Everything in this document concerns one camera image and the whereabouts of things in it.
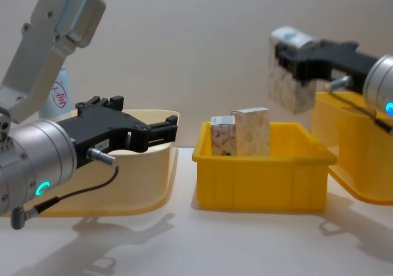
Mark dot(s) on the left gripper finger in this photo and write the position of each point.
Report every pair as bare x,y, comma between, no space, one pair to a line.
98,104
162,131

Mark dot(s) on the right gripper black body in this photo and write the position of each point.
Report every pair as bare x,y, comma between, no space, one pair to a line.
347,59

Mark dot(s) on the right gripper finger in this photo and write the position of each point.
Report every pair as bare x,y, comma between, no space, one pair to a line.
310,67

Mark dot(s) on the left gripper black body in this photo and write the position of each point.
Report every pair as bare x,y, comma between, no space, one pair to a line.
101,128

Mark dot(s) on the tall beige patterned carton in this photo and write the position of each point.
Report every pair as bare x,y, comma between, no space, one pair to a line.
284,88

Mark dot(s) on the right robot arm silver joint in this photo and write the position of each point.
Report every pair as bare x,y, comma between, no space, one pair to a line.
379,85

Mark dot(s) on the cream plastic bin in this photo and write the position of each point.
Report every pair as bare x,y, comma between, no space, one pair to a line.
135,180

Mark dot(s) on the white carton red pattern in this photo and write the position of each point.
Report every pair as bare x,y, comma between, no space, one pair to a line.
222,139

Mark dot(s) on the yellow plastic bin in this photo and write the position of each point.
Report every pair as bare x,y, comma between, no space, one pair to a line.
353,153
261,180

